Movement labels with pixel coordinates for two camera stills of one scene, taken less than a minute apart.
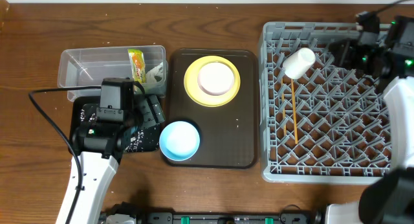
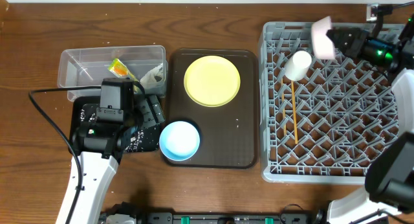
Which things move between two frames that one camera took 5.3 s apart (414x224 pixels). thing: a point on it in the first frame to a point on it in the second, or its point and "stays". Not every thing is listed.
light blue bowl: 179,141 stays
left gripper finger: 157,109 stays
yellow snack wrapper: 138,65 to 119,68
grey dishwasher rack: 329,124 stays
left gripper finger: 148,118 stays
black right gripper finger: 343,54 to 351,40
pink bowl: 215,78 to 323,46
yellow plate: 194,90 stays
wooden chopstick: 294,111 stays
